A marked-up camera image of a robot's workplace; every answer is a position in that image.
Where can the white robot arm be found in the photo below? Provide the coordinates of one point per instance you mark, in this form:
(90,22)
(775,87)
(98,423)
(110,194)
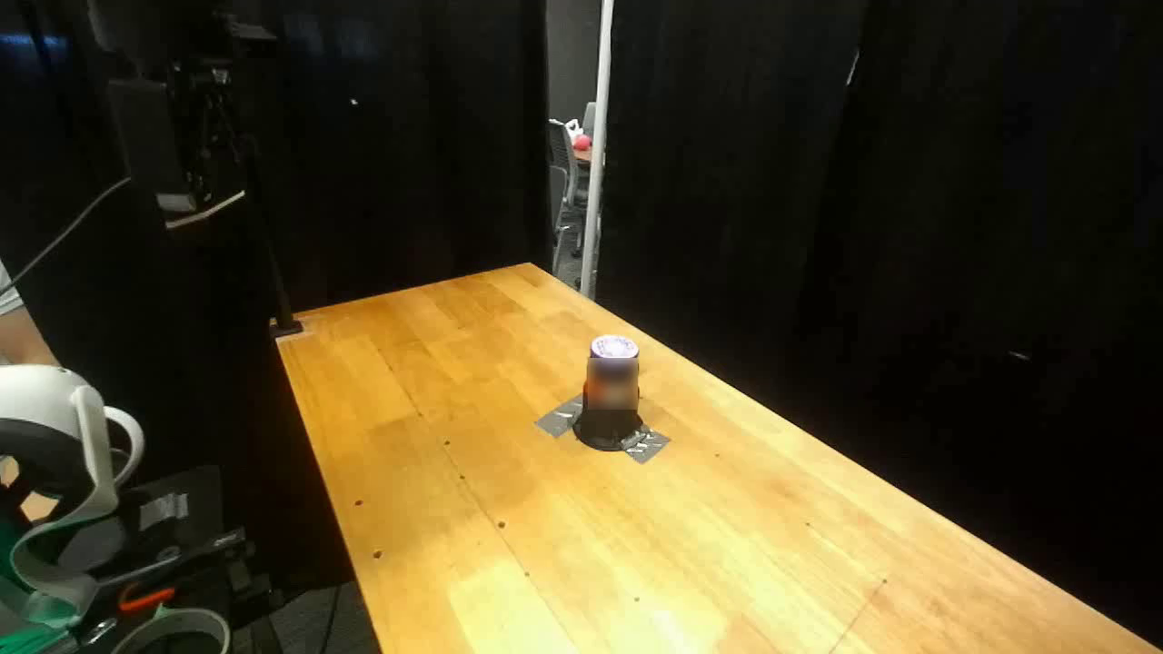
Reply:
(48,418)

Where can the dark jar with purple lid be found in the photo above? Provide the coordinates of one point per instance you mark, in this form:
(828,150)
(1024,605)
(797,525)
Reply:
(607,401)

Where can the white vertical pole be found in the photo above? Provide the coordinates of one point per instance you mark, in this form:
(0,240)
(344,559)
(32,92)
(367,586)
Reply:
(596,146)

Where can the black curtain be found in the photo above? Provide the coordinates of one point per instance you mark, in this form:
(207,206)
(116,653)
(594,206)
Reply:
(919,220)
(411,146)

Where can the small grey duct tape piece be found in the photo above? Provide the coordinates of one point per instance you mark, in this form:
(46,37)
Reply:
(560,418)

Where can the large grey duct tape piece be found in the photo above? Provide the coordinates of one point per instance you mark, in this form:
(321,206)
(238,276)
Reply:
(644,443)

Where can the black camera stand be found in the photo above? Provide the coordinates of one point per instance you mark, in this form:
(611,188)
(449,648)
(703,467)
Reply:
(201,133)

